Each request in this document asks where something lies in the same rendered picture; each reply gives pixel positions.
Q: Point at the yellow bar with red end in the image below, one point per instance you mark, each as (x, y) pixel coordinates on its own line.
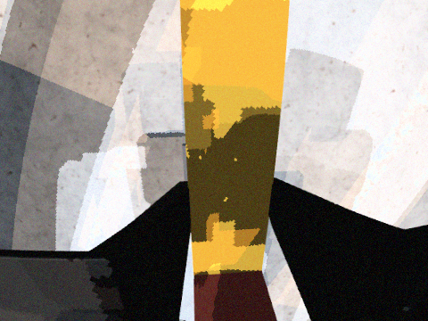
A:
(233, 59)

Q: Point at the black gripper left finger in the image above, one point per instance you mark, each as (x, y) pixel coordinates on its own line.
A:
(136, 275)

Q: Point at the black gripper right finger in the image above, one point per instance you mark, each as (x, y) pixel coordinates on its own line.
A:
(348, 266)

